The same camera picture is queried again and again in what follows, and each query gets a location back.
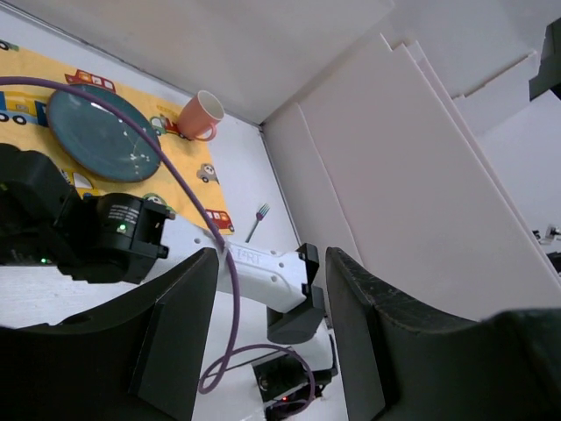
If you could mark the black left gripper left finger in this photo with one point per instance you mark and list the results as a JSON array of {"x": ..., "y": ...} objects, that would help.
[{"x": 136, "y": 357}]

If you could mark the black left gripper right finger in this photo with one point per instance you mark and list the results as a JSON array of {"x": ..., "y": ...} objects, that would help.
[{"x": 401, "y": 359}]

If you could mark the iridescent blue-green fork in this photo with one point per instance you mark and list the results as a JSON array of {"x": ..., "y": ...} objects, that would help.
[{"x": 259, "y": 216}]

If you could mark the teal floral ceramic plate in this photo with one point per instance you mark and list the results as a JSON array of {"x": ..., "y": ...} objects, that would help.
[{"x": 98, "y": 140}]

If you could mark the yellow vehicle-print placemat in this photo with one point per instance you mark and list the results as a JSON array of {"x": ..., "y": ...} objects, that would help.
[{"x": 24, "y": 125}]

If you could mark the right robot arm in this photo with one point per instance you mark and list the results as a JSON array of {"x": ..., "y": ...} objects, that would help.
[{"x": 118, "y": 237}]

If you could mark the pink ceramic mug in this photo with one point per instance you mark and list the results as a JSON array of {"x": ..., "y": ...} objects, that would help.
[{"x": 199, "y": 118}]

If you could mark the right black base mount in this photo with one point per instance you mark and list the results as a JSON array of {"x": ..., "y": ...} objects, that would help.
[{"x": 283, "y": 386}]

